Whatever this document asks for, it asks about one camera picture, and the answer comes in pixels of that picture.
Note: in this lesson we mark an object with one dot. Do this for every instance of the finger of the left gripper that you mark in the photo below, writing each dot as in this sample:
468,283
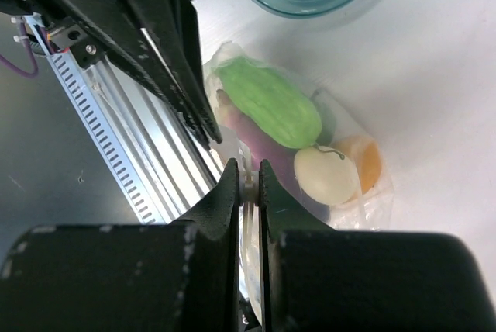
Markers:
170,27

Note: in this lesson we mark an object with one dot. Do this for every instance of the white egg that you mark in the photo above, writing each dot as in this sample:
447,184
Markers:
326,175

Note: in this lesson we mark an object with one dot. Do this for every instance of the light green chayote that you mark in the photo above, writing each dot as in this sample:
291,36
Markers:
272,101

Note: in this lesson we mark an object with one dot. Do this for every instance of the clear zip top bag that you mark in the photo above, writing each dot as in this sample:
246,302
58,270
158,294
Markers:
371,211

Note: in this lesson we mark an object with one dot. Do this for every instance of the yellow orange fruit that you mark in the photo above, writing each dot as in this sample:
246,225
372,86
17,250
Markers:
363,151

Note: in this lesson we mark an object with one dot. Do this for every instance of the aluminium mounting rail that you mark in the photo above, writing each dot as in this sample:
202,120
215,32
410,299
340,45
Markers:
161,169

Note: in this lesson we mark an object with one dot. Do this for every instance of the white slotted cable duct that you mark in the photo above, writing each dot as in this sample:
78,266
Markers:
116,155

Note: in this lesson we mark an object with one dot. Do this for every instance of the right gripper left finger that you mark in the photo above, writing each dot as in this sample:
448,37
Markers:
181,276

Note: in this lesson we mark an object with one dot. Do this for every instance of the purple eggplant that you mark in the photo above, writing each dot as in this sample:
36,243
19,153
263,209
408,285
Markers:
260,145

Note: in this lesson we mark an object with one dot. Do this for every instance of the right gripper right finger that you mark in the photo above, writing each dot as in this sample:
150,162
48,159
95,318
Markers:
315,278

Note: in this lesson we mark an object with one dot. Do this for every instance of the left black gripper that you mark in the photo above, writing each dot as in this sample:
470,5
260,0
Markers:
85,28

